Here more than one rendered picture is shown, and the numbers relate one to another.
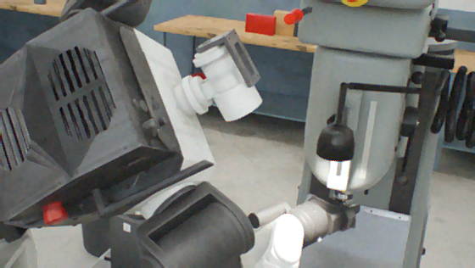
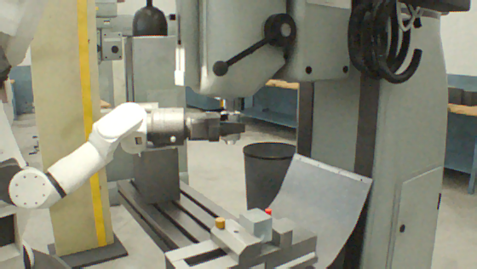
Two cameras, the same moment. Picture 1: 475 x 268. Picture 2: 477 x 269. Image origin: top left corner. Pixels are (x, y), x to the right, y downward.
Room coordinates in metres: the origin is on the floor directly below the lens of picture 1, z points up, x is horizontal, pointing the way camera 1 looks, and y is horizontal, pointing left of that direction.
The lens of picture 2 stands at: (0.56, -0.76, 1.41)
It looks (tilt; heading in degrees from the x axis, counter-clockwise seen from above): 13 degrees down; 37
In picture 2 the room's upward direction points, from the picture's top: straight up
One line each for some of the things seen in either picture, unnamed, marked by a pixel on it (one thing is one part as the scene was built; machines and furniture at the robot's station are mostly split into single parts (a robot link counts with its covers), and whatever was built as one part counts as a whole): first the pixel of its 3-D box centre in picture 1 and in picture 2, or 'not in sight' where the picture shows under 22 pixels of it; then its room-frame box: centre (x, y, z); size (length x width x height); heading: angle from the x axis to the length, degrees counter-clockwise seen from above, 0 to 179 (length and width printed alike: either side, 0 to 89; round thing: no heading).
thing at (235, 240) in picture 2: not in sight; (234, 239); (1.13, -0.33, 1.00); 0.12 x 0.06 x 0.04; 69
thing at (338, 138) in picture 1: (336, 139); (149, 21); (1.03, -0.19, 1.47); 0.07 x 0.07 x 0.06
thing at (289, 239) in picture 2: not in sight; (244, 249); (1.15, -0.34, 0.97); 0.35 x 0.15 x 0.11; 159
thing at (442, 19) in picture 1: (437, 28); not in sight; (1.23, -0.40, 1.66); 0.12 x 0.04 x 0.04; 161
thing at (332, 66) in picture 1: (355, 112); (232, 25); (1.22, -0.26, 1.47); 0.21 x 0.19 x 0.32; 71
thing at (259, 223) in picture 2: not in sight; (255, 226); (1.18, -0.35, 1.02); 0.06 x 0.05 x 0.06; 69
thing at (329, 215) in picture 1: (317, 219); (191, 127); (1.15, -0.19, 1.24); 0.13 x 0.12 x 0.10; 46
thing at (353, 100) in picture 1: (344, 139); (186, 35); (1.11, -0.22, 1.45); 0.04 x 0.04 x 0.21; 71
